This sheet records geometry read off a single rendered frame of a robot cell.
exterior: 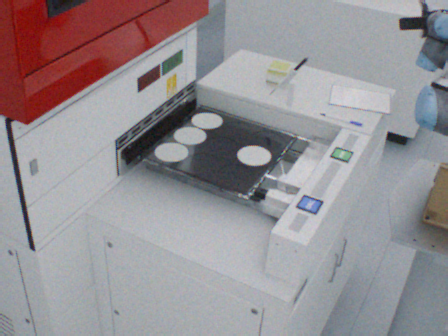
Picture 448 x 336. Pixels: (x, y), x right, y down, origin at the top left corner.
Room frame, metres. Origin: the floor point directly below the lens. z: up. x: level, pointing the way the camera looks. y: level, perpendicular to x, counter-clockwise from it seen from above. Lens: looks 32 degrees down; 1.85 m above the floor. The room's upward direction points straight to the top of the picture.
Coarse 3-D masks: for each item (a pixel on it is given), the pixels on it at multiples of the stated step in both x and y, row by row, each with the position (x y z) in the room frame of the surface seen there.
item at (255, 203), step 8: (152, 168) 1.41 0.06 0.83; (168, 176) 1.38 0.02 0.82; (176, 176) 1.37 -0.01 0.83; (192, 184) 1.34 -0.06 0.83; (200, 184) 1.32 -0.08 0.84; (216, 192) 1.29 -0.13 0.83; (232, 200) 1.26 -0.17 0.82; (240, 200) 1.25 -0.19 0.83; (248, 200) 1.24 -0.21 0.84; (256, 200) 1.23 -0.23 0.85; (264, 200) 1.23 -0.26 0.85; (256, 208) 1.22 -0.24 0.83
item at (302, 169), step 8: (304, 152) 1.43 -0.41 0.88; (312, 152) 1.43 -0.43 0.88; (320, 152) 1.43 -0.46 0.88; (304, 160) 1.38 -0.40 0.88; (312, 160) 1.38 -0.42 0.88; (296, 168) 1.34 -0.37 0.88; (304, 168) 1.34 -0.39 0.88; (312, 168) 1.34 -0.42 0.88; (296, 176) 1.30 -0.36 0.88; (304, 176) 1.30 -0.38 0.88; (264, 208) 1.17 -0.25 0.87; (272, 208) 1.16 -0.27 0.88; (280, 208) 1.16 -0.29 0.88
